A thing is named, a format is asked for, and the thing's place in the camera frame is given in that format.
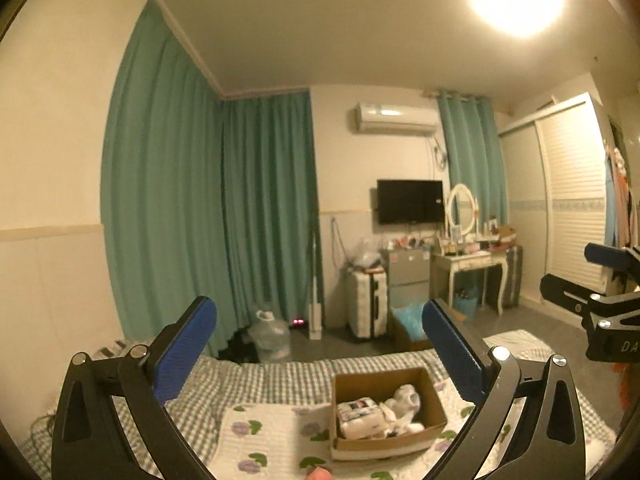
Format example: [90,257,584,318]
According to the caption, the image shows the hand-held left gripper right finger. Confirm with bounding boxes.
[421,299,586,480]

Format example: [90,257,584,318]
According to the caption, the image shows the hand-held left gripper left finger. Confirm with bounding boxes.
[51,296,218,480]

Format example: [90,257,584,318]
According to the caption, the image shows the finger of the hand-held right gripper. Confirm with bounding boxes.
[539,273,640,333]
[584,242,640,281]

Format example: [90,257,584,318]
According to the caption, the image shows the black and white packet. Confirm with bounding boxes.
[336,396,391,441]

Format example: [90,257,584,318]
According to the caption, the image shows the brown cardboard box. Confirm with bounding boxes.
[330,366,448,461]

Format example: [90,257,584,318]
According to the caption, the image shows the brown carton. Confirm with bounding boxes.
[390,307,466,353]

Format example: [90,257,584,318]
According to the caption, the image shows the blue plastic bag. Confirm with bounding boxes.
[392,302,436,341]

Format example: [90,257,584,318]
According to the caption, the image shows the hanging clothes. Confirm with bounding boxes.
[602,145,633,246]

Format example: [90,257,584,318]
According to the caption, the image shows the white louvred wardrobe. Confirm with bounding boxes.
[497,92,613,306]

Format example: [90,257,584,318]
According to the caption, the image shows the clear water jug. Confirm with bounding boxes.
[247,309,292,363]

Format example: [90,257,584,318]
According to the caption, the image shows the grey cabinet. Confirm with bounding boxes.
[382,247,433,311]

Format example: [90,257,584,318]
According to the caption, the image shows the white dressing table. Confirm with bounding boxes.
[431,247,511,316]

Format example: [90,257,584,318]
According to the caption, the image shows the white suitcase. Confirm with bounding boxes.
[347,267,391,343]

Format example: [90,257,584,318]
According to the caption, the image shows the grey checked bedsheet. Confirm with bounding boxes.
[20,330,551,480]

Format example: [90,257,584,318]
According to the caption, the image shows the white floral quilt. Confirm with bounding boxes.
[215,375,616,480]

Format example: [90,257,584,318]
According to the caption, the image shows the clear plastic bag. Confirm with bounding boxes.
[350,240,383,273]

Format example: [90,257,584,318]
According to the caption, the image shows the oval white mirror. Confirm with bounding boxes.
[445,183,481,236]

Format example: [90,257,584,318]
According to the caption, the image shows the white mop pole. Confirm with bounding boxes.
[307,210,323,341]

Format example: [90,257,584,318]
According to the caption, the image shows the black television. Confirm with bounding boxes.
[376,178,445,226]

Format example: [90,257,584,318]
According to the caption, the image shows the narrow teal curtain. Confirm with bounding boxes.
[436,89,511,228]

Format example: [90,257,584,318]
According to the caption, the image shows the wide teal curtain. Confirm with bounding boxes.
[100,0,226,356]

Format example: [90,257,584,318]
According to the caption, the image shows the white air conditioner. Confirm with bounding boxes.
[354,101,440,136]

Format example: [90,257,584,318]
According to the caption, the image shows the black cable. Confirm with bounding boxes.
[330,217,351,271]

